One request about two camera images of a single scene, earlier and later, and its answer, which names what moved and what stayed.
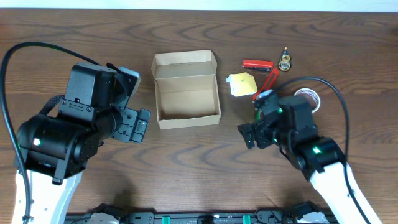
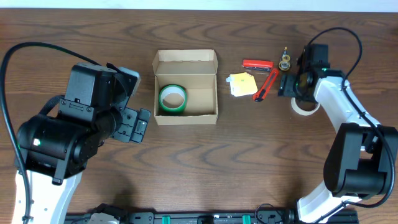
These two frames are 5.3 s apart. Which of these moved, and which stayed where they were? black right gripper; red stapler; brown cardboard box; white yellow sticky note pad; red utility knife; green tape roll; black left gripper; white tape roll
Moved: black right gripper; white tape roll; green tape roll
Stayed: red stapler; black left gripper; white yellow sticky note pad; brown cardboard box; red utility knife
